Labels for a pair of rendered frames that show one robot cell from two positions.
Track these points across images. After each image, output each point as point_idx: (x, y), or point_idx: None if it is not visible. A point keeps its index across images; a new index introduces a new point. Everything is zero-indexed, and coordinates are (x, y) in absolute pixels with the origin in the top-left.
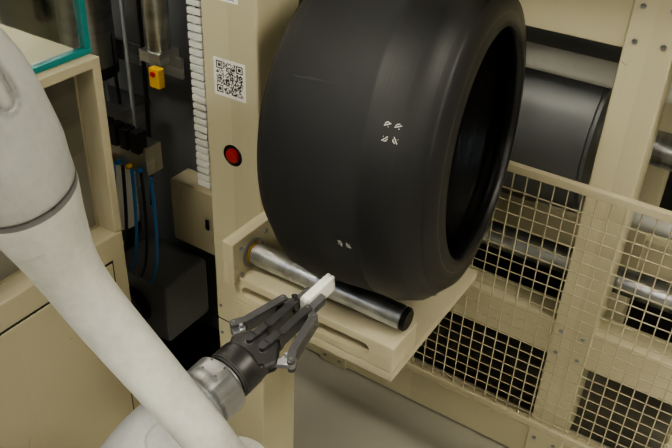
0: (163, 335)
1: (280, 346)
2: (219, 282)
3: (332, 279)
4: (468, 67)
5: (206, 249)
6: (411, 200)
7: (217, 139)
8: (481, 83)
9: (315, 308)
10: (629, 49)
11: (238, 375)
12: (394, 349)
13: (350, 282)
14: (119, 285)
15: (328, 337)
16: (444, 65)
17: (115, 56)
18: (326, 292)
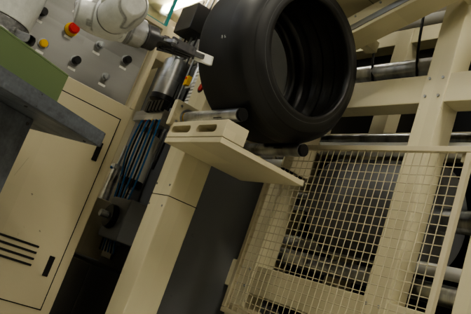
0: (115, 235)
1: (173, 47)
2: (162, 167)
3: (212, 56)
4: None
5: None
6: (256, 8)
7: (198, 83)
8: (336, 96)
9: (197, 52)
10: (422, 101)
11: (149, 26)
12: (228, 119)
13: (221, 79)
14: (115, 137)
15: (200, 132)
16: None
17: (175, 96)
18: (206, 59)
